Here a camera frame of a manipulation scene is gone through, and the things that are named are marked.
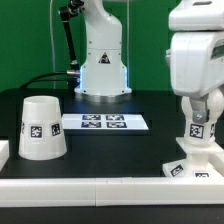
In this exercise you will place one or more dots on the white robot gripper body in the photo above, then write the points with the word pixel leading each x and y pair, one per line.
pixel 196 62

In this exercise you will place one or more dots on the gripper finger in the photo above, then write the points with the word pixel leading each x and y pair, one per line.
pixel 200 111

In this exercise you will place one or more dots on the white lamp bulb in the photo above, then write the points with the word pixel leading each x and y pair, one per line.
pixel 203 134

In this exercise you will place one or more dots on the white lamp base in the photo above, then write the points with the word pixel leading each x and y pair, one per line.
pixel 196 164

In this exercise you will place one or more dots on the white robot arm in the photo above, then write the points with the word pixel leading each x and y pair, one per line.
pixel 197 16

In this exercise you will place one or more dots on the white lamp shade cone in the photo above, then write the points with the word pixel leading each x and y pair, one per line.
pixel 42 136

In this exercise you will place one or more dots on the white marker sheet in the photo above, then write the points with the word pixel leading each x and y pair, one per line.
pixel 104 122

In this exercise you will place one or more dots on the white right fence rail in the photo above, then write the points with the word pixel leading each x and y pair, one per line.
pixel 219 163

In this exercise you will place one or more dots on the white fence rail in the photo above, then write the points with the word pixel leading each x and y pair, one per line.
pixel 219 163
pixel 4 152
pixel 110 191

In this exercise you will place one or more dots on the white front fence rail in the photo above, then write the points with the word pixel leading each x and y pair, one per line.
pixel 110 191

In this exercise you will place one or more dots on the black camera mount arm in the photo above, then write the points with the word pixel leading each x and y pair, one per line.
pixel 66 13

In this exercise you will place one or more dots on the white left fence rail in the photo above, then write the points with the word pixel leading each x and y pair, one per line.
pixel 4 152

